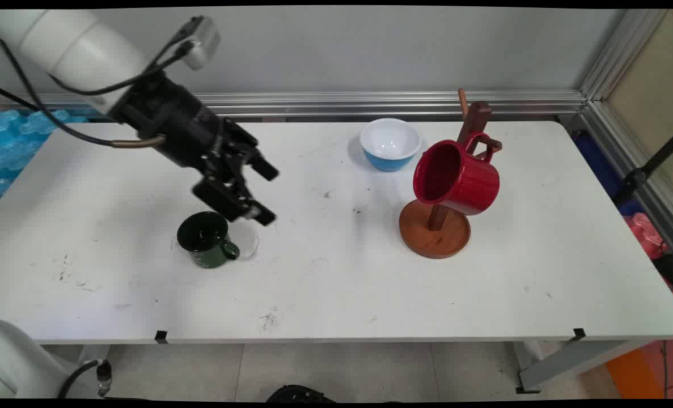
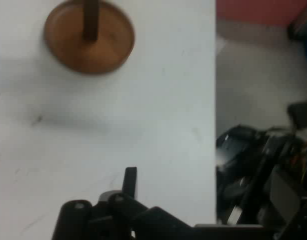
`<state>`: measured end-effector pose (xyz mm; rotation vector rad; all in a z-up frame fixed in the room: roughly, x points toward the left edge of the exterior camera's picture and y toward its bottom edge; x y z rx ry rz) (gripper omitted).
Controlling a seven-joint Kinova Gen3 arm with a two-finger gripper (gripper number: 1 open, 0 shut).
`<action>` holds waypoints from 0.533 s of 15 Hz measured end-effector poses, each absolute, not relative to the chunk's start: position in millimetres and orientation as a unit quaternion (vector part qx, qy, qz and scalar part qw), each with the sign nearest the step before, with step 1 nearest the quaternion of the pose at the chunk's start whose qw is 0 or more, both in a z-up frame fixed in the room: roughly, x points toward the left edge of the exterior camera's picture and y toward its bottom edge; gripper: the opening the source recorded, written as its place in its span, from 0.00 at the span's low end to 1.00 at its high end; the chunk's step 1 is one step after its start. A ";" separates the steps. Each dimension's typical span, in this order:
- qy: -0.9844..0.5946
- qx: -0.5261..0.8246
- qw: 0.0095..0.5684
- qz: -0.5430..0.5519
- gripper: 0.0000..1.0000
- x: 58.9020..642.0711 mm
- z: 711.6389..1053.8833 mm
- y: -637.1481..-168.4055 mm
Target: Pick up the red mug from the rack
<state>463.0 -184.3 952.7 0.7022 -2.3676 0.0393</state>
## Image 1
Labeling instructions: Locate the black camera cable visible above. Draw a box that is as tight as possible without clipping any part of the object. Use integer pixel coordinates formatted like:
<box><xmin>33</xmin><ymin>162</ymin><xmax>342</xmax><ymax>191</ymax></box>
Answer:
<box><xmin>47</xmin><ymin>40</ymin><xmax>196</xmax><ymax>97</ymax></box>

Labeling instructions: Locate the wooden mug tree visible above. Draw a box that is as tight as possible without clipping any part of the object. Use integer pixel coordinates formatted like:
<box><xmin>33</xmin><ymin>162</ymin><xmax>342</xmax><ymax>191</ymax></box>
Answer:
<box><xmin>399</xmin><ymin>88</ymin><xmax>504</xmax><ymax>260</ymax></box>

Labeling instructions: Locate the red plastic bag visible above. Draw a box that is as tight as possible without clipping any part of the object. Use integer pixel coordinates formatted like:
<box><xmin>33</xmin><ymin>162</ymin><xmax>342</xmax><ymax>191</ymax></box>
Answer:
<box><xmin>624</xmin><ymin>212</ymin><xmax>670</xmax><ymax>260</ymax></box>

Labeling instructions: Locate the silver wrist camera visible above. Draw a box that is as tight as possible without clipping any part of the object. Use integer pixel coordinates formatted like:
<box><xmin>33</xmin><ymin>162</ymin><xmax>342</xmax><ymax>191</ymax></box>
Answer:
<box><xmin>179</xmin><ymin>15</ymin><xmax>222</xmax><ymax>72</ymax></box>

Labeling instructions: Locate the horizontal aluminium frame rail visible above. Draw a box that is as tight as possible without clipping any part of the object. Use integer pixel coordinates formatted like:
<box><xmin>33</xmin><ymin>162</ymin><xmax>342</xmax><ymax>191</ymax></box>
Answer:
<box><xmin>0</xmin><ymin>91</ymin><xmax>589</xmax><ymax>121</ymax></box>

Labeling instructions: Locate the blue plastic bin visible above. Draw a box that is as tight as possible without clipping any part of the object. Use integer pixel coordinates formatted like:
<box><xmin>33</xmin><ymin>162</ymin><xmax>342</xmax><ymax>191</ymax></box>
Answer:
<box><xmin>572</xmin><ymin>130</ymin><xmax>644</xmax><ymax>217</ymax></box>

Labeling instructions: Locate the aluminium corner frame post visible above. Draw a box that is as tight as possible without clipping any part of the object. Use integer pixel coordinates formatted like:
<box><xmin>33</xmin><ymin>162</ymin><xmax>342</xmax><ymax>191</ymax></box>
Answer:
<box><xmin>579</xmin><ymin>8</ymin><xmax>673</xmax><ymax>262</ymax></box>

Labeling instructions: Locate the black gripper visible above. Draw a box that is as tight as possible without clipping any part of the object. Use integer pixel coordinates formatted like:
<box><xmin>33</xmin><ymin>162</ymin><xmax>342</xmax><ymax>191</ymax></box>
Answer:
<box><xmin>111</xmin><ymin>73</ymin><xmax>281</xmax><ymax>227</ymax></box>

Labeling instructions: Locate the orange box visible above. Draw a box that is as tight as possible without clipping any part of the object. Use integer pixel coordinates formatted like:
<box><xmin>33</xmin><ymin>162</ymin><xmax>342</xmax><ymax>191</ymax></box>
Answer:
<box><xmin>604</xmin><ymin>339</ymin><xmax>673</xmax><ymax>400</ymax></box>

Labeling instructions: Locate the black cable with metal connector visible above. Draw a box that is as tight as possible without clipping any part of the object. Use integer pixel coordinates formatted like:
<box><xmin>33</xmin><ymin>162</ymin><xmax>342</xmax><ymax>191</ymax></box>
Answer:
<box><xmin>0</xmin><ymin>35</ymin><xmax>167</xmax><ymax>150</ymax></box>

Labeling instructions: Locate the blue bowl white inside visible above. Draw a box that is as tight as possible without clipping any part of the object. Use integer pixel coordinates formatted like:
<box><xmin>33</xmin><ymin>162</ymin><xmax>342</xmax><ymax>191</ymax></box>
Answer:
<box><xmin>360</xmin><ymin>118</ymin><xmax>422</xmax><ymax>172</ymax></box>

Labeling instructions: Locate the dark green mug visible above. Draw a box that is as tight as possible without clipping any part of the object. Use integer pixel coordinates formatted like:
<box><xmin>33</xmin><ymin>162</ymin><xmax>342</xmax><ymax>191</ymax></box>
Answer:
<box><xmin>176</xmin><ymin>211</ymin><xmax>241</xmax><ymax>269</ymax></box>

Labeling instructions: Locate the black object on floor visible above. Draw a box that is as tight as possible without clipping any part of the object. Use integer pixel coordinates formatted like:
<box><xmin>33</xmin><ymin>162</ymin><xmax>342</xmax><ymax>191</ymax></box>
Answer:
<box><xmin>265</xmin><ymin>384</ymin><xmax>337</xmax><ymax>403</ymax></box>

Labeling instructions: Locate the grey table leg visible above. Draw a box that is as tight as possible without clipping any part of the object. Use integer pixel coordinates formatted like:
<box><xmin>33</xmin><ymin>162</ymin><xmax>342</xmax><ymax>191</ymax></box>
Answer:
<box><xmin>513</xmin><ymin>340</ymin><xmax>654</xmax><ymax>394</ymax></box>

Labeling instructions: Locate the blue bubble wrap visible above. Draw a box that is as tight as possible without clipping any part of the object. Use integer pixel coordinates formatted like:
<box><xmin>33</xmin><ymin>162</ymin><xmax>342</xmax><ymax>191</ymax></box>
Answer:
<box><xmin>0</xmin><ymin>109</ymin><xmax>90</xmax><ymax>207</ymax></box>

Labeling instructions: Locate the thin black background cable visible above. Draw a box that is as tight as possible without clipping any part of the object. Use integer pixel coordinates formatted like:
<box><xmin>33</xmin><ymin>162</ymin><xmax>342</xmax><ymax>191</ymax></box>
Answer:
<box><xmin>0</xmin><ymin>84</ymin><xmax>42</xmax><ymax>112</ymax></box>

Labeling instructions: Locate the black base cable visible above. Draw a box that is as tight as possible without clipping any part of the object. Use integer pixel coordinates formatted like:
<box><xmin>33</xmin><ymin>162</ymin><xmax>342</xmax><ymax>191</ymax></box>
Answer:
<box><xmin>57</xmin><ymin>359</ymin><xmax>113</xmax><ymax>399</ymax></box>

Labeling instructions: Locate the white robot base link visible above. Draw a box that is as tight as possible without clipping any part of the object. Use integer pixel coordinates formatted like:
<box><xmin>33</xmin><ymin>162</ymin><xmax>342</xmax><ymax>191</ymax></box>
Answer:
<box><xmin>0</xmin><ymin>318</ymin><xmax>105</xmax><ymax>400</ymax></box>

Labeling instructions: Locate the black tripod pole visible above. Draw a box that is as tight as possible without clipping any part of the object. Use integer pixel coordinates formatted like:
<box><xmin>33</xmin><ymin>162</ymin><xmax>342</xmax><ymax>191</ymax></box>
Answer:
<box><xmin>613</xmin><ymin>127</ymin><xmax>673</xmax><ymax>206</ymax></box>

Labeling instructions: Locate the red ribbed mug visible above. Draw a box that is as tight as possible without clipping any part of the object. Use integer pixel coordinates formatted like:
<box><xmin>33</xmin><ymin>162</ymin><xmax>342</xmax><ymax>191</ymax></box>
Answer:
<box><xmin>413</xmin><ymin>131</ymin><xmax>502</xmax><ymax>217</ymax></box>

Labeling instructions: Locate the beige wall panel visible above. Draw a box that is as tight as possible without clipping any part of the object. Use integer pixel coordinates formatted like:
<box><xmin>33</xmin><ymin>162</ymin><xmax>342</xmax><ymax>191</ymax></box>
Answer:
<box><xmin>604</xmin><ymin>10</ymin><xmax>673</xmax><ymax>200</ymax></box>

